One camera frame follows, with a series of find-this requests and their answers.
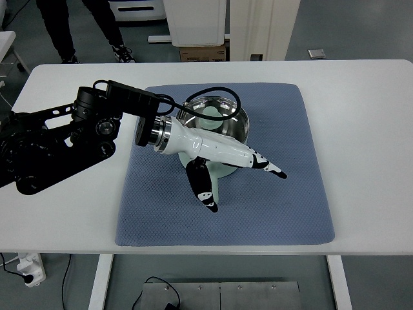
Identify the glass lid green knob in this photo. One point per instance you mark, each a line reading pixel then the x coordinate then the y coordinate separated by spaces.
pixel 211 112

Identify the white furniture foot bar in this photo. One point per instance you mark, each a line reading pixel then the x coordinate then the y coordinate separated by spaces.
pixel 159 38

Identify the white power strip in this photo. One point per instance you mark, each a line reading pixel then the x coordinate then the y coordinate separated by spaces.
pixel 34 269

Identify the blue quilted mat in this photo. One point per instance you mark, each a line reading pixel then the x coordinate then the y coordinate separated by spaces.
pixel 274 200

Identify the grey metal plate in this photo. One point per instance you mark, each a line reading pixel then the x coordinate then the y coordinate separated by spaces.
pixel 226 297

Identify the white table leg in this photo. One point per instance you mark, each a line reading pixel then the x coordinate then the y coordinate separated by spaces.
pixel 98 284
pixel 340 284

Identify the white cabinet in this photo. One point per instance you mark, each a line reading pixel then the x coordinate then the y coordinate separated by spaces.
pixel 197 22

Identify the brown cardboard box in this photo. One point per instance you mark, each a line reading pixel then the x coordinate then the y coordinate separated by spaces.
pixel 203 53

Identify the person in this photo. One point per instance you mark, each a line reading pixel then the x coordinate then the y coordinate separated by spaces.
pixel 58 26

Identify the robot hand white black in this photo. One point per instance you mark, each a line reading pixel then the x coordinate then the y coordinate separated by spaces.
pixel 219 150

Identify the small grey floor plate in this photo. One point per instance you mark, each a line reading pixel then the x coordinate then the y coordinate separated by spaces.
pixel 316 53

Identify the cream pillar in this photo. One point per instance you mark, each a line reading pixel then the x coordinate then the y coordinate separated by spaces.
pixel 264 26

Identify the white side table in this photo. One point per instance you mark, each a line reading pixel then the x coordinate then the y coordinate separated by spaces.
pixel 6 42

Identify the white appliance with slot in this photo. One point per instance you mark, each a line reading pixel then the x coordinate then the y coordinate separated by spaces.
pixel 138 14

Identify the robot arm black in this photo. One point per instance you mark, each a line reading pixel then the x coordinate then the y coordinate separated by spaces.
pixel 38 155

